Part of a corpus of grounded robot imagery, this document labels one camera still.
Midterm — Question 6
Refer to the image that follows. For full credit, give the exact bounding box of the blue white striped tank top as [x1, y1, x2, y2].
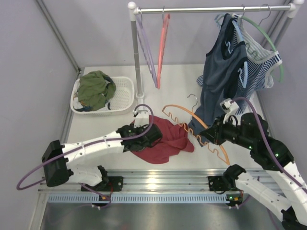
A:
[196, 13, 282, 115]

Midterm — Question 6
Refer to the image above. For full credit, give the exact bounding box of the white perforated laundry basket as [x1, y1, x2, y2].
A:
[70, 76, 135, 116]

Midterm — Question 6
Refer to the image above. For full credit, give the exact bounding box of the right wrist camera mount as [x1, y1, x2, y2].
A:
[220, 98, 239, 124]

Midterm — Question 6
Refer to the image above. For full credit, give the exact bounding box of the white rack base foot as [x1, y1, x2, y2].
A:
[135, 93, 146, 112]

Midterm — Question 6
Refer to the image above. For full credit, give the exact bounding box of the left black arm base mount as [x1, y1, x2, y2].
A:
[86, 176, 123, 192]

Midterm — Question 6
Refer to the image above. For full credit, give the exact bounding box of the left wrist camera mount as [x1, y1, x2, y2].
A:
[133, 110, 149, 128]

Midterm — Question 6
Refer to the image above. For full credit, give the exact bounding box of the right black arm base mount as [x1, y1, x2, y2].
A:
[208, 176, 228, 195]

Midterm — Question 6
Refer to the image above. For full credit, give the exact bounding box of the green hanger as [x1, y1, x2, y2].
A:
[237, 4, 284, 83]

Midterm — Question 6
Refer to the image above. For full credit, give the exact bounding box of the pink hanger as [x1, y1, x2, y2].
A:
[157, 9, 170, 89]

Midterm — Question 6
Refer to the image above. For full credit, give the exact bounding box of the red tank top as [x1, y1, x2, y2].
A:
[133, 116, 194, 164]

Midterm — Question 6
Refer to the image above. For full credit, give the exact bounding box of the light blue hanger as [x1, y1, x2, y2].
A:
[225, 13, 248, 89]

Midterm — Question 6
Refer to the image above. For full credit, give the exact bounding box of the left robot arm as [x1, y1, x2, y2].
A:
[42, 124, 163, 190]

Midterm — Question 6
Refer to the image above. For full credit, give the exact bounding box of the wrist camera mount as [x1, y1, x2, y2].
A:
[133, 110, 149, 128]
[220, 98, 239, 124]

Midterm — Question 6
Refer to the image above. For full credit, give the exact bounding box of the green garment in basket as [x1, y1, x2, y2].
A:
[75, 70, 117, 112]

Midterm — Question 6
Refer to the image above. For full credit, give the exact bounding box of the aluminium table edge rail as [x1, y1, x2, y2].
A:
[38, 169, 281, 193]

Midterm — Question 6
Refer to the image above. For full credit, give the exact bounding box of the grey corner wall frame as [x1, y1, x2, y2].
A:
[34, 0, 81, 73]

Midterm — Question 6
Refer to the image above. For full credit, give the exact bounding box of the dark blue tank top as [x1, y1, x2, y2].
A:
[188, 13, 249, 148]

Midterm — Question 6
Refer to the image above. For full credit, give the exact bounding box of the light blue slotted cable duct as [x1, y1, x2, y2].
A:
[47, 193, 240, 204]

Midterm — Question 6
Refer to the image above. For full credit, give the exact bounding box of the left rack upright pole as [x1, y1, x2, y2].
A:
[127, 1, 144, 100]

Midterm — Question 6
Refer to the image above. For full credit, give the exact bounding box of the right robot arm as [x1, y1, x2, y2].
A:
[200, 113, 307, 230]

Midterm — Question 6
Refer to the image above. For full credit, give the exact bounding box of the right rack base foot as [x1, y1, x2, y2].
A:
[249, 92, 257, 103]

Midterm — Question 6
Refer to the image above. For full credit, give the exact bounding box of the silver clothes rack rod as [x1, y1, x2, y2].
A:
[133, 3, 295, 15]

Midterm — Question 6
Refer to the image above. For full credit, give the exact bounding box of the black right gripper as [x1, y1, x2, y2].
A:
[199, 113, 254, 149]

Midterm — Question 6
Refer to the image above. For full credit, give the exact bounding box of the right rack upright pole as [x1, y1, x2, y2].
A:
[267, 0, 307, 47]

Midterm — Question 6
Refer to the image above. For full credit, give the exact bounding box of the rack upright pole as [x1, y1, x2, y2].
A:
[127, 1, 144, 100]
[267, 0, 307, 47]

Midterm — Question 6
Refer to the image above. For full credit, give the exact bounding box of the purple hanger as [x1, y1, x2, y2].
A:
[136, 16, 158, 88]

